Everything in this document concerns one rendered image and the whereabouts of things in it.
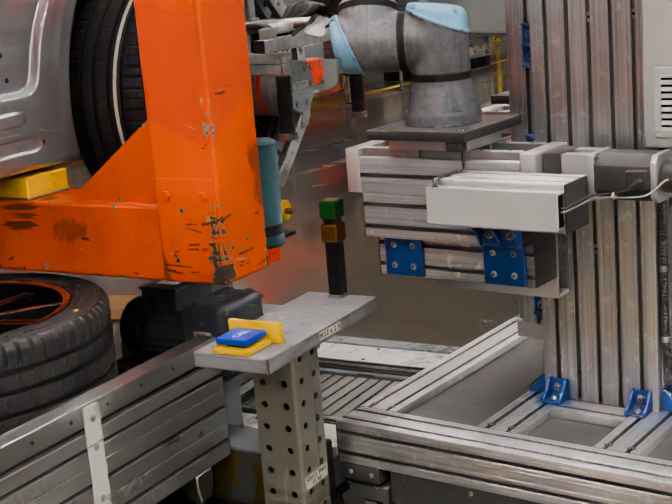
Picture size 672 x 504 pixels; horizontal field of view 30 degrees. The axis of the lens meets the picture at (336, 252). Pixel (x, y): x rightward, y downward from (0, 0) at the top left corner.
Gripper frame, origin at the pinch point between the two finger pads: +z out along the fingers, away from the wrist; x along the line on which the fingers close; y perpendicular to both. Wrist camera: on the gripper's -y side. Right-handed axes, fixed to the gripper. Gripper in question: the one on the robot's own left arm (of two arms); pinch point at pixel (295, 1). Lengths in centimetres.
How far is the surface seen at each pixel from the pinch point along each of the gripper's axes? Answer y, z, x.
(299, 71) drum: -17.8, -20.9, 23.9
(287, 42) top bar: -12.8, -11.2, 14.2
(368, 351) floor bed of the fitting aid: -4, -51, 103
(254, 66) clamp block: -12.7, -2.3, 19.3
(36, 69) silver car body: -38, 38, 26
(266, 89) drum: -19.4, -12.8, 28.3
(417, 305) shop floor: -40, -111, 121
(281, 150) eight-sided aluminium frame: -33, -33, 52
